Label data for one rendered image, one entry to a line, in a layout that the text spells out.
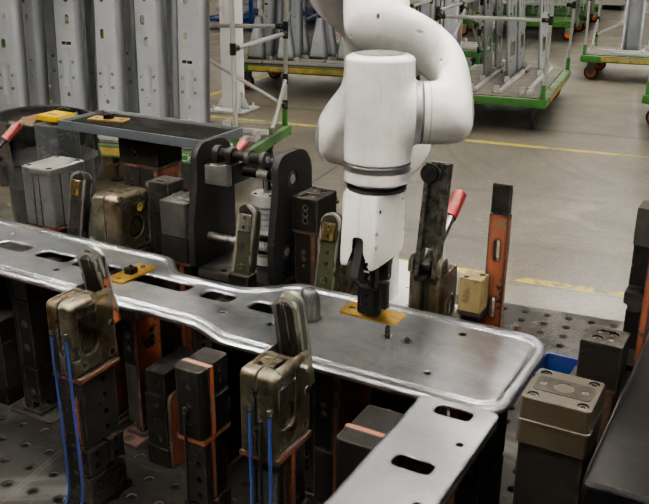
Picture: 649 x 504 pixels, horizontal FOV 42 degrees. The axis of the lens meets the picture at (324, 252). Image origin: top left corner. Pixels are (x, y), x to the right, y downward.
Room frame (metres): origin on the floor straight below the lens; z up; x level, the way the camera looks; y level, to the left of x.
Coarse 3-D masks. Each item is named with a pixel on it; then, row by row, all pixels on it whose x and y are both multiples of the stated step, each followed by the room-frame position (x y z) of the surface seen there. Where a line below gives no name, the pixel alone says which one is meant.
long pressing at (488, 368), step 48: (0, 240) 1.46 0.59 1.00; (48, 240) 1.46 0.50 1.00; (96, 240) 1.45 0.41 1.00; (48, 288) 1.26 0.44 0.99; (144, 288) 1.24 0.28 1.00; (192, 288) 1.24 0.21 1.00; (240, 288) 1.23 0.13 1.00; (288, 288) 1.24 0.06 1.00; (240, 336) 1.07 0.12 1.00; (336, 336) 1.07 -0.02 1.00; (432, 336) 1.08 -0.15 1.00; (480, 336) 1.08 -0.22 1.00; (528, 336) 1.07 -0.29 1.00; (384, 384) 0.95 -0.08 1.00; (432, 384) 0.94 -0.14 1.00; (480, 384) 0.94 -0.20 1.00
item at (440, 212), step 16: (432, 160) 1.23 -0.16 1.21; (432, 176) 1.18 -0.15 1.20; (448, 176) 1.20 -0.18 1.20; (432, 192) 1.21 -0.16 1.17; (448, 192) 1.20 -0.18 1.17; (432, 208) 1.21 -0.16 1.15; (432, 224) 1.20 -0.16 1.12; (432, 240) 1.20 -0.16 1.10; (416, 256) 1.20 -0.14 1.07; (416, 272) 1.19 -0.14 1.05; (432, 272) 1.18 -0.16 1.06
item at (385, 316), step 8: (352, 304) 1.06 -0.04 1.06; (344, 312) 1.03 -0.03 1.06; (352, 312) 1.03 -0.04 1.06; (384, 312) 1.03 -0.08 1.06; (392, 312) 1.03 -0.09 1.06; (400, 312) 1.03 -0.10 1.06; (376, 320) 1.01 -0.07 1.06; (384, 320) 1.00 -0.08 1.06; (392, 320) 1.01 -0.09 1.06; (400, 320) 1.01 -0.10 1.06
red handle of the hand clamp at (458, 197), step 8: (456, 192) 1.29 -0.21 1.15; (464, 192) 1.29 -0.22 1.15; (456, 200) 1.28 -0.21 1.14; (464, 200) 1.29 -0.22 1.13; (448, 208) 1.27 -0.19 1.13; (456, 208) 1.27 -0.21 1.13; (448, 216) 1.26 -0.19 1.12; (456, 216) 1.26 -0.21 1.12; (448, 224) 1.25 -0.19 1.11; (448, 232) 1.24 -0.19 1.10; (432, 256) 1.20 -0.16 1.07; (424, 264) 1.19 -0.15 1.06
